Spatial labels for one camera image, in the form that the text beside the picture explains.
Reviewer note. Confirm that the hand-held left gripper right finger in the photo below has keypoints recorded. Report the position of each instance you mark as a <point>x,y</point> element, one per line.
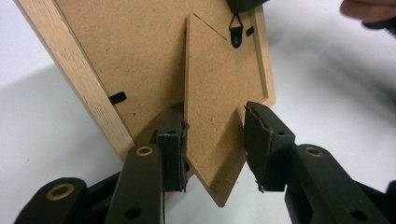
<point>274,161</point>

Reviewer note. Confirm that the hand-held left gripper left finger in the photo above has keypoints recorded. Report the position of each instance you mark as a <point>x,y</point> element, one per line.
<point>141,186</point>

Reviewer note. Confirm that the wooden picture frame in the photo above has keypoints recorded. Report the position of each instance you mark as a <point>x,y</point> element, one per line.
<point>140,62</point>

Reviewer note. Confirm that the white table mat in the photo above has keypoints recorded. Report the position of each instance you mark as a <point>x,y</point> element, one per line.
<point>327,93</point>

